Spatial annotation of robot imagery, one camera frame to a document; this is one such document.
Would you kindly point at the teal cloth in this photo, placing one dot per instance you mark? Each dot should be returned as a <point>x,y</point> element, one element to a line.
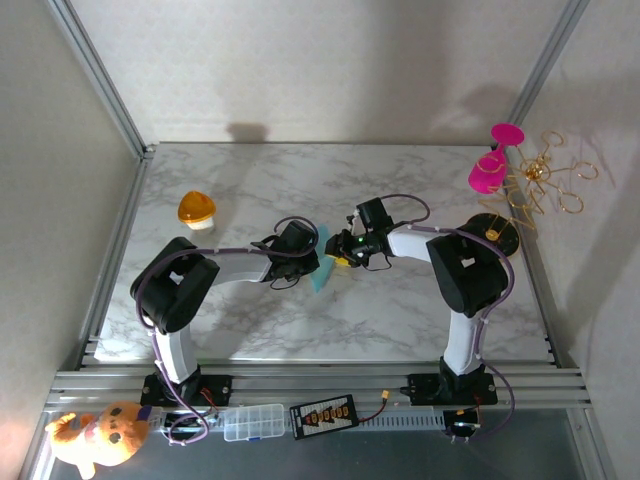
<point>322,280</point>

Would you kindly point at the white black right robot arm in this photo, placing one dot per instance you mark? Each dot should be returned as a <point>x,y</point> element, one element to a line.
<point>467,277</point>

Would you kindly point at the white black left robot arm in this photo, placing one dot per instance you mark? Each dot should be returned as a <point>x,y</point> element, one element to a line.
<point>172,290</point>

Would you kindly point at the orange mushroom toy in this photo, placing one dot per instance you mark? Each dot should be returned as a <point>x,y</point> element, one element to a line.
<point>196,207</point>

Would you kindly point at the pink plastic wine glass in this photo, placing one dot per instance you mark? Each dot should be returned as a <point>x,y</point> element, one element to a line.
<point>486,175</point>

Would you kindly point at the black charging board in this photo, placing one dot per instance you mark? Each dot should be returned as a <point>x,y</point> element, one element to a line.
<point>322,417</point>

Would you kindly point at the clear plastic organizer box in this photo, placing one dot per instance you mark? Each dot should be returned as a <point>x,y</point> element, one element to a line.
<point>252,422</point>

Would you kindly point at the small black electronics box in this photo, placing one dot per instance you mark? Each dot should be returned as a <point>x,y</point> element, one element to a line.
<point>462,425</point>

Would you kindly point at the orange plush toy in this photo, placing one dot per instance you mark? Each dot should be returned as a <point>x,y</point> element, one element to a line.
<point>110,430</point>

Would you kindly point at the aluminium frame rails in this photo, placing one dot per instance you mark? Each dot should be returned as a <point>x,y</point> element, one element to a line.
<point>320,382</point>

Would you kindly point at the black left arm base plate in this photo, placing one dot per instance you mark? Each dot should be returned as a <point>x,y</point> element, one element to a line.
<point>220,387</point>

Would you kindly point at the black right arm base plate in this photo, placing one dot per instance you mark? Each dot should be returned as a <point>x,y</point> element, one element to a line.
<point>420,390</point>

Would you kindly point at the aluminium side rail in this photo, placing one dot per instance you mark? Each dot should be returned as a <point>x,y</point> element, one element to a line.
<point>554,356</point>
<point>116,260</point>

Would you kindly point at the aluminium frame post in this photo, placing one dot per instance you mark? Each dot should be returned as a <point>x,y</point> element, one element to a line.
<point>100,75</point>
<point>549,60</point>

